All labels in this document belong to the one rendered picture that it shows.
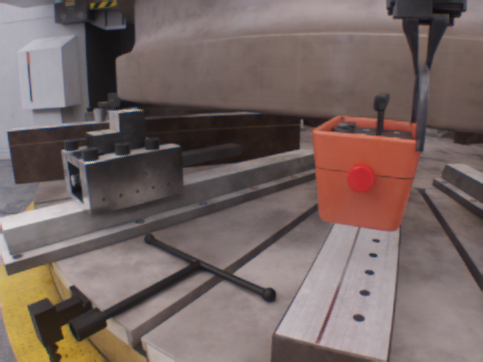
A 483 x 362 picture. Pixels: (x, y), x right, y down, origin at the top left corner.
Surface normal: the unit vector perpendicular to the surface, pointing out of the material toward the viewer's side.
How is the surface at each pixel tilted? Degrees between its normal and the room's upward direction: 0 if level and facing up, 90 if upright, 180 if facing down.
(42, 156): 90
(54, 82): 90
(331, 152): 97
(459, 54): 90
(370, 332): 0
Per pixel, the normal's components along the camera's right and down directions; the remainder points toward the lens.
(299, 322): 0.00, -0.96
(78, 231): 0.68, 0.22
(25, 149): 0.34, 0.28
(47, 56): -0.05, 0.29
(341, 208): -0.42, 0.38
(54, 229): 0.64, -0.10
